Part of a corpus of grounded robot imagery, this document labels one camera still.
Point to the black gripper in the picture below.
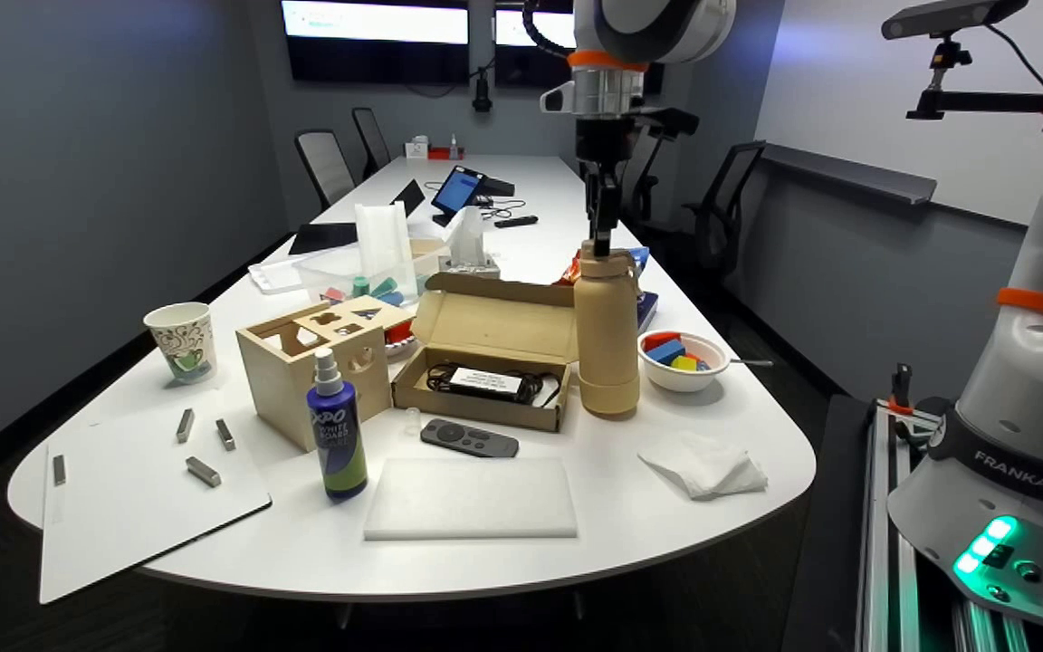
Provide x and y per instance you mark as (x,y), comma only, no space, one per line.
(604,150)

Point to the beige insulated bottle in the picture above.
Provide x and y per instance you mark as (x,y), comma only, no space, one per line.
(607,351)

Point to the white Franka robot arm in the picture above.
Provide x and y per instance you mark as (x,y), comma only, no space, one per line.
(1030,400)

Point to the blue spray bottle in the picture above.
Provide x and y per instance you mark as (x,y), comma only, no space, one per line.
(339,441)

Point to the red Doritos chip bag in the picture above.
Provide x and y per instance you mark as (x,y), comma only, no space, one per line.
(573,266)

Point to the black office chair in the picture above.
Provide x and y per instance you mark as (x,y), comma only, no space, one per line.
(649,174)
(724,202)

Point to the blue and yellow book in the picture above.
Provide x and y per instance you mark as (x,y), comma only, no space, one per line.
(647,307)

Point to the slim black remote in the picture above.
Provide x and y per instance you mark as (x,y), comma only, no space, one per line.
(514,222)

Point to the blue wooden block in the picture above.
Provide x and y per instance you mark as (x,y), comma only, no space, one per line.
(665,346)

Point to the white tissue box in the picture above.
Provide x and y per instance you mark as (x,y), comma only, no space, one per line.
(470,249)

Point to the open cardboard box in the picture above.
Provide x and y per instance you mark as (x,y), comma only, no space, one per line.
(491,327)

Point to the tablet with blue screen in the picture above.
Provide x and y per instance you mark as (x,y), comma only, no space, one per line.
(453,189)

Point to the yellow wooden block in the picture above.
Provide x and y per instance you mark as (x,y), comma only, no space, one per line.
(681,363)

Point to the white round bowl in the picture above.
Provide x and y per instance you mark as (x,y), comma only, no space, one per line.
(681,377)

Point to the red and white box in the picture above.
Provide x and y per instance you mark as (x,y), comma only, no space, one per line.
(432,145)

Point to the black device with white label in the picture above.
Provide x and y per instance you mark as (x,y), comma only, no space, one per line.
(485,382)

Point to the small black tablet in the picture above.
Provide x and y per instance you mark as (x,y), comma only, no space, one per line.
(406,196)

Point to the clear plastic container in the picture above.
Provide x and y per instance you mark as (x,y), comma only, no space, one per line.
(386,249)

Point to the black remote control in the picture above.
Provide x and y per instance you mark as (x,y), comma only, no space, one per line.
(470,441)

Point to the grey office chair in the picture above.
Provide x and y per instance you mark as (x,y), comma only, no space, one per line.
(323,164)
(369,135)

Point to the folded white cloth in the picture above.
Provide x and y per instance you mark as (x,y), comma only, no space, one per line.
(699,462)

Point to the flat black folder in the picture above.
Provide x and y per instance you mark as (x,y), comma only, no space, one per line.
(323,237)

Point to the white foam pad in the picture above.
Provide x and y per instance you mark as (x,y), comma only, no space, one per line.
(473,498)

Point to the white paper sheet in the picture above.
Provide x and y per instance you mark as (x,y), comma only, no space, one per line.
(274,276)

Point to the wooden shape sorter box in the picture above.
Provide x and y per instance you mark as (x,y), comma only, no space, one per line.
(286,385)

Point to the small grey block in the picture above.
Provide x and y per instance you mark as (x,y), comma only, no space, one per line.
(205,474)
(187,426)
(226,438)

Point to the printed paper cup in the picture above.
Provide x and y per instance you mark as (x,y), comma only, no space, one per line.
(180,341)

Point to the white board sheet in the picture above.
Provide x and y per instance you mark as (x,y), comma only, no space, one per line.
(134,519)

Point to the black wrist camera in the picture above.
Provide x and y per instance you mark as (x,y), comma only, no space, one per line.
(665,120)

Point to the wall monitor screen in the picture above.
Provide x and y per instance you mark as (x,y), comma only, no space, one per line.
(379,22)
(532,32)

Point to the grey wall ledge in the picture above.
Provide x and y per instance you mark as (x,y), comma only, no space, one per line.
(850,171)

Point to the black post with red knob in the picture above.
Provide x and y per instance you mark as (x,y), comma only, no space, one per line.
(903,385)

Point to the grey camera on mount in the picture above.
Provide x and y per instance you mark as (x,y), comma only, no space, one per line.
(943,15)

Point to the aluminium rail frame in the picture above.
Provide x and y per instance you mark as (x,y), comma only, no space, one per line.
(879,532)

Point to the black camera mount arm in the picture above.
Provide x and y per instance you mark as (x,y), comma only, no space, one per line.
(993,102)

